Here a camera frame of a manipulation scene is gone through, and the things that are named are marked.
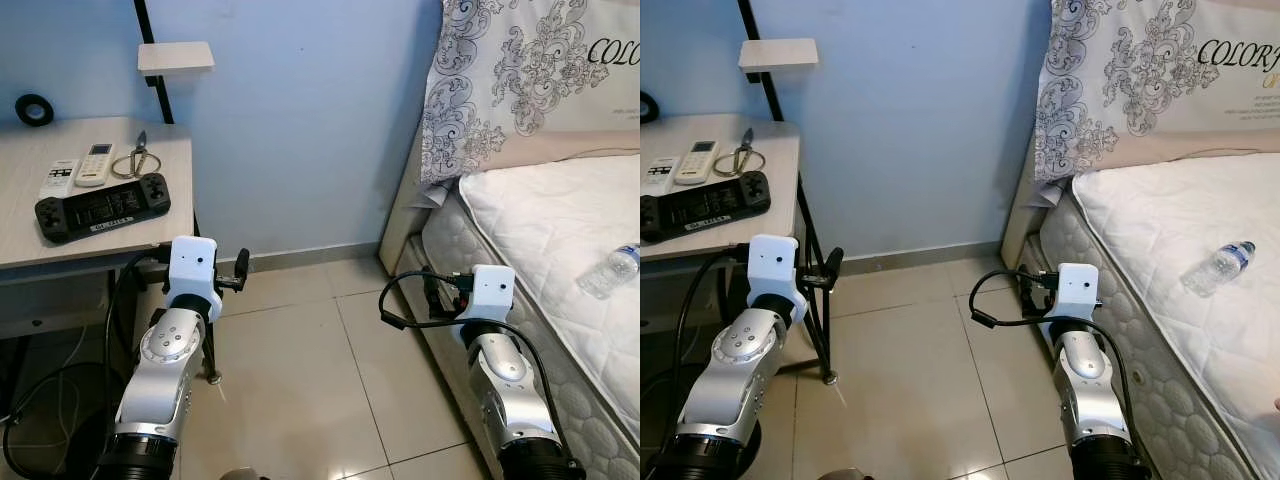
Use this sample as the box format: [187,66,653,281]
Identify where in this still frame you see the metal scissors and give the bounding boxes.
[714,127,767,179]
[111,129,167,182]

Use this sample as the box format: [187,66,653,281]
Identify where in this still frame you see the small white wall shelf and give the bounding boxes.
[137,41,216,78]
[738,37,820,72]

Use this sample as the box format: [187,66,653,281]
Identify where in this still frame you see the white air conditioner remote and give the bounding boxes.
[672,140,720,187]
[74,143,117,189]

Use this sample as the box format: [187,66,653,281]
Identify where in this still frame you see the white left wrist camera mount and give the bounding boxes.
[745,234,807,327]
[165,236,223,323]

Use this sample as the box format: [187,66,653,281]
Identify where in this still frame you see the black metal pole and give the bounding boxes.
[133,0,177,126]
[738,0,787,124]

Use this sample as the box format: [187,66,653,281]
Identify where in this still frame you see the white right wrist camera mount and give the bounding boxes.
[460,264,517,327]
[1043,262,1101,327]

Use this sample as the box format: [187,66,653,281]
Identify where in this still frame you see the small white remote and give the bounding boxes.
[640,156,682,197]
[39,159,81,199]

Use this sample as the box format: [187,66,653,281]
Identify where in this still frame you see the clear plastic water bottle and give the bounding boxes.
[1179,240,1258,298]
[576,242,641,300]

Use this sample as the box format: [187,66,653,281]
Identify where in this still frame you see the light wood side table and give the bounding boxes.
[640,121,843,387]
[0,116,227,387]

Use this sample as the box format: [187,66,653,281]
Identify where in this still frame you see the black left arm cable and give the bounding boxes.
[672,250,753,451]
[98,250,173,456]

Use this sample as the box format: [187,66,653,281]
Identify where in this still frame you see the floral patterned pillow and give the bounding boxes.
[1034,0,1280,183]
[419,0,641,187]

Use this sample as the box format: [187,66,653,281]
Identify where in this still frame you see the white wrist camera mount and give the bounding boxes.
[165,236,223,323]
[745,234,807,327]
[1043,262,1101,327]
[460,264,517,327]

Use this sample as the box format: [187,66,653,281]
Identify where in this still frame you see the black game controller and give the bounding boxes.
[34,172,172,245]
[640,169,772,244]

